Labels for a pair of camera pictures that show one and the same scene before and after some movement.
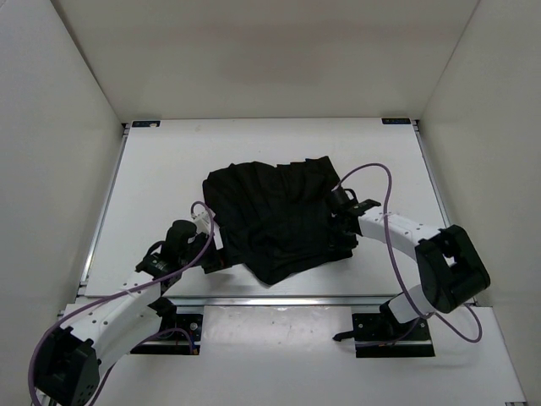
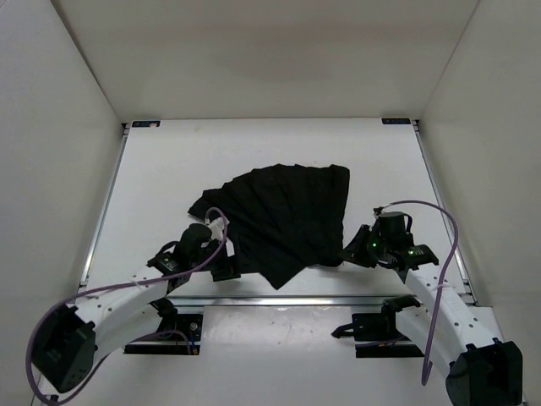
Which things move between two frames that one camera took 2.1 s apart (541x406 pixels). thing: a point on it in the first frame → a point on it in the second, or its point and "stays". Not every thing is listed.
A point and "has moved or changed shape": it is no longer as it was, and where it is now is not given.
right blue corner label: (396, 121) stays
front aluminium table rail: (278, 300) stays
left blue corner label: (145, 123) stays
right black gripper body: (350, 236) → (379, 245)
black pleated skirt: (279, 221) has moved or changed shape
